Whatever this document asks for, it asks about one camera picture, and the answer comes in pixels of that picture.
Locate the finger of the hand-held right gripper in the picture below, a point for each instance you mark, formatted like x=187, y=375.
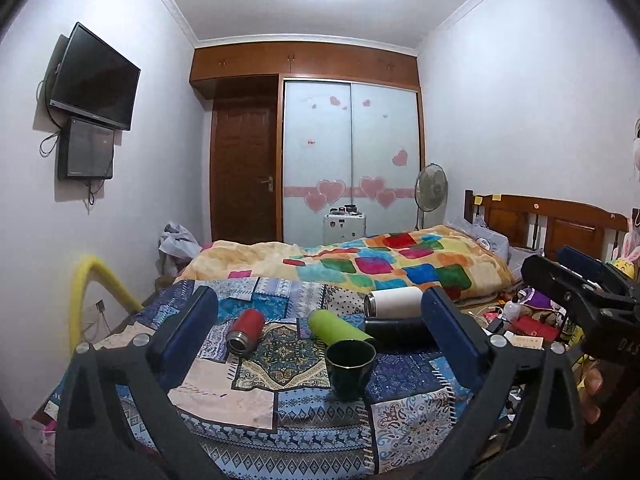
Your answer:
x=582, y=259
x=565, y=285

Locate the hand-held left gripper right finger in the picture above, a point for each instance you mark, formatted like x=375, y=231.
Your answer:
x=456, y=342

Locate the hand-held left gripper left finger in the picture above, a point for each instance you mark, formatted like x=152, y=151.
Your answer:
x=186, y=332

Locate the black insulated cup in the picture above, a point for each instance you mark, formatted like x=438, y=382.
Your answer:
x=400, y=331

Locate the red insulated cup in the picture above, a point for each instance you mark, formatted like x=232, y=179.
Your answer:
x=247, y=327

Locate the white insulated cup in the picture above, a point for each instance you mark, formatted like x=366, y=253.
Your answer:
x=395, y=301

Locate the dark green ceramic cup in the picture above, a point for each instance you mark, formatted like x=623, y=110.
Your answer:
x=350, y=380

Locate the lime green insulated cup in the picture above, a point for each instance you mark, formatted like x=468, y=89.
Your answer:
x=332, y=327

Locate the person's right hand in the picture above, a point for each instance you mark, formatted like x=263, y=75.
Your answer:
x=594, y=387

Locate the wooden bed headboard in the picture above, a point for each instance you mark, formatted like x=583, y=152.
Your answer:
x=560, y=225

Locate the yellow bunny plush toy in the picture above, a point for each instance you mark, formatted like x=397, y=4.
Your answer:
x=627, y=265

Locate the red flat packet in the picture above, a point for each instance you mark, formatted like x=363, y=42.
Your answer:
x=535, y=329

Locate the small white bottle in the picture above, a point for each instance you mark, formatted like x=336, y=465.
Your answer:
x=511, y=310

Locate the grey clothes pile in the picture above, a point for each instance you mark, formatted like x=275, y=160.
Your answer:
x=177, y=245

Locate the colourful checked quilt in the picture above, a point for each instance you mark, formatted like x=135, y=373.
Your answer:
x=380, y=265

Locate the yellow foam tube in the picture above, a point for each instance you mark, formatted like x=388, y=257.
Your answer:
x=80, y=280

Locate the blue patchwork blanket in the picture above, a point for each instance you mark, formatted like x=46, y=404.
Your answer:
x=280, y=410

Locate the standing electric fan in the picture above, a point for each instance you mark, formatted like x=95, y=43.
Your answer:
x=431, y=187

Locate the white box appliance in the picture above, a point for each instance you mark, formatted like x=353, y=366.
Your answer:
x=345, y=227

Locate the brown wooden door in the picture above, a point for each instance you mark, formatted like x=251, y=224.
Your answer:
x=242, y=170

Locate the frosted wardrobe with heart stickers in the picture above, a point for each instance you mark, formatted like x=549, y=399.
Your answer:
x=350, y=150

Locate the wooden overhead cabinet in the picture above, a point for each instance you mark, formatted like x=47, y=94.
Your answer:
x=300, y=60

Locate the wall power socket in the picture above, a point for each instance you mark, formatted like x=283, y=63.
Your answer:
x=100, y=306

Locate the small black wall monitor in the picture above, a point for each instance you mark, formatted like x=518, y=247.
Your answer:
x=85, y=147

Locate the wall-mounted black television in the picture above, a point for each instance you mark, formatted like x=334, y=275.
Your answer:
x=95, y=77

